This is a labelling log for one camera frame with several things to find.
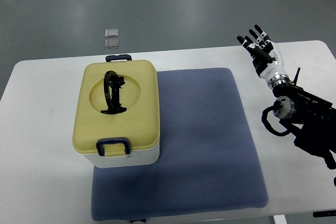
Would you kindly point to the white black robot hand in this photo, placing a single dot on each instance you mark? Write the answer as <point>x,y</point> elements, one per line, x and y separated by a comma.
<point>267,59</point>

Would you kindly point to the yellow storage box lid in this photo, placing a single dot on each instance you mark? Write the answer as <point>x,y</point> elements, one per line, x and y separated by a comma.
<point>140,123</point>

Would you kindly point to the black lid carry handle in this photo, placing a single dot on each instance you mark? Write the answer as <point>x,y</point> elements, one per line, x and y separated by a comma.
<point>112,83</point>

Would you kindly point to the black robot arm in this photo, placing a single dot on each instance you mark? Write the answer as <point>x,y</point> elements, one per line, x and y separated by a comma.
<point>308,117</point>

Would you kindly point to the white storage box base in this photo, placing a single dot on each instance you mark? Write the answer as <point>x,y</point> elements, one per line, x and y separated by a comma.
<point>135,158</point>

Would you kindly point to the blue grey fabric mat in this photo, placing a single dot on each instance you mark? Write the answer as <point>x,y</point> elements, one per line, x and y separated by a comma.
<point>208,161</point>

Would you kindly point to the lower metal floor plate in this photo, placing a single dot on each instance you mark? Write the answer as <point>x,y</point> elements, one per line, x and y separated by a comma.
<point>111,43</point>

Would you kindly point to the metal floor plate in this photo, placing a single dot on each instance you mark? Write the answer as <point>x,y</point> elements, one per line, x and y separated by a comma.
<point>111,32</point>
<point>111,43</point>

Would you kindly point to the dark blue rear latch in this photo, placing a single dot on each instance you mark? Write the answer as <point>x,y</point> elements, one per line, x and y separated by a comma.
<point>110,58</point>

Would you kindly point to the dark blue latch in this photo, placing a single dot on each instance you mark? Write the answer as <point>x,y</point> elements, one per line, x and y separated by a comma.
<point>110,58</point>
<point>112,147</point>

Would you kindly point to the upper metal floor plate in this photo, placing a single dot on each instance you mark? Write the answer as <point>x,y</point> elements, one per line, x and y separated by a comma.
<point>111,32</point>

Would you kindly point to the black table control panel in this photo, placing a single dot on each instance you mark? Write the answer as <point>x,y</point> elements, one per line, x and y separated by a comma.
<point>321,214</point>

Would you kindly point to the dark blue front latch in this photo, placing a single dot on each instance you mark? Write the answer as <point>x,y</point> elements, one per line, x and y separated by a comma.
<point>112,147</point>

